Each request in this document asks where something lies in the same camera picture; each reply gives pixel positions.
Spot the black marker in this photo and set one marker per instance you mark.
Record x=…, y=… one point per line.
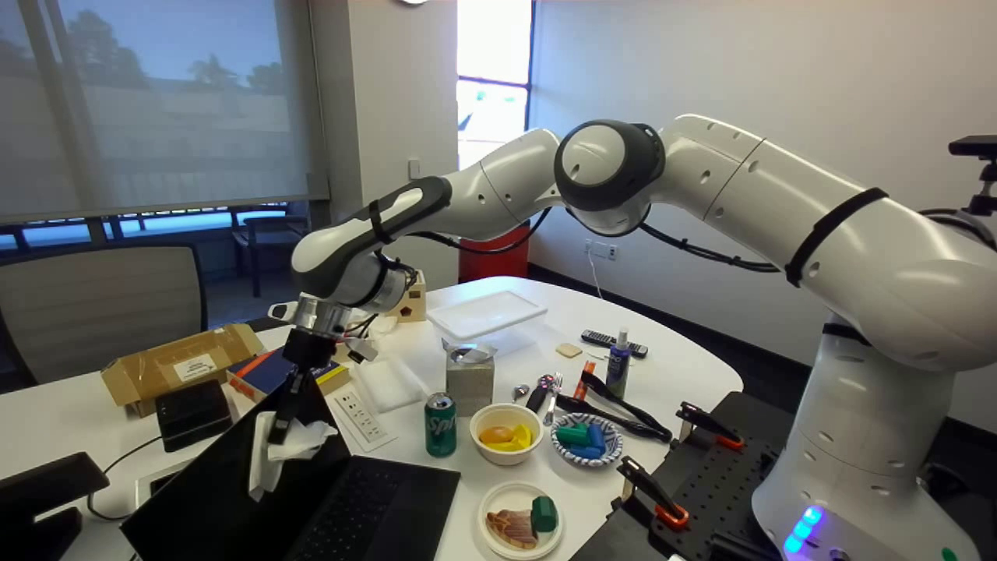
x=539, y=390

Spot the black clamp orange tip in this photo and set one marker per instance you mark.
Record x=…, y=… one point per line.
x=713, y=424
x=645, y=499

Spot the green soda can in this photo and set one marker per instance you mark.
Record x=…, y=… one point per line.
x=440, y=432

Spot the red bin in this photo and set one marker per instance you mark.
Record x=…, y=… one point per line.
x=493, y=255

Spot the small beige sponge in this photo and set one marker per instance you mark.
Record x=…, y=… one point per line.
x=568, y=351

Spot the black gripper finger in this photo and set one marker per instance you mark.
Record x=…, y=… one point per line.
x=303, y=397
x=278, y=427

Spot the blue patterned plate with toys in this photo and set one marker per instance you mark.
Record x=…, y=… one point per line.
x=586, y=439

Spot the black mounting plate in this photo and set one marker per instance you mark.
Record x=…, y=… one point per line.
x=713, y=484

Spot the black small box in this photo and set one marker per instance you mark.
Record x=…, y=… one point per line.
x=190, y=416

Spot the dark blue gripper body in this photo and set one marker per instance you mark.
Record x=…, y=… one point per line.
x=319, y=327

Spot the cardboard box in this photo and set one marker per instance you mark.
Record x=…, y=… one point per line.
x=134, y=380

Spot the white remote control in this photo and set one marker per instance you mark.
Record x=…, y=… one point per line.
x=362, y=420

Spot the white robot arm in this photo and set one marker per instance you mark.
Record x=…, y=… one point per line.
x=911, y=302

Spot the white bowl with yellow food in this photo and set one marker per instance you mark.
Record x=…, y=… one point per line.
x=506, y=435

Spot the grey Dell laptop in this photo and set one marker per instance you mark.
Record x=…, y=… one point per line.
x=328, y=509

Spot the grey office chair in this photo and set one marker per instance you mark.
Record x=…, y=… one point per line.
x=78, y=311

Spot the clear plastic tray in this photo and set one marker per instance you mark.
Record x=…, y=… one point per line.
x=482, y=317

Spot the black device on table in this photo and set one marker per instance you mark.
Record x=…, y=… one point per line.
x=39, y=511

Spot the black tongs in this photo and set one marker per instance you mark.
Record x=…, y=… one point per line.
x=603, y=403

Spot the wooden shape sorter box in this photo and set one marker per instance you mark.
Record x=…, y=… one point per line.
x=417, y=300

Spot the clear plastic bag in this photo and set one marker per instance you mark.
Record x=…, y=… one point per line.
x=390, y=383

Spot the blue yellow book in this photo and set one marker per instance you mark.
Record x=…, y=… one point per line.
x=267, y=372

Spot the black remote control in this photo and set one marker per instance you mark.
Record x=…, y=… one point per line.
x=607, y=341

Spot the white plate with food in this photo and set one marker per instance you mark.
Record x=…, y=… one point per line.
x=523, y=521

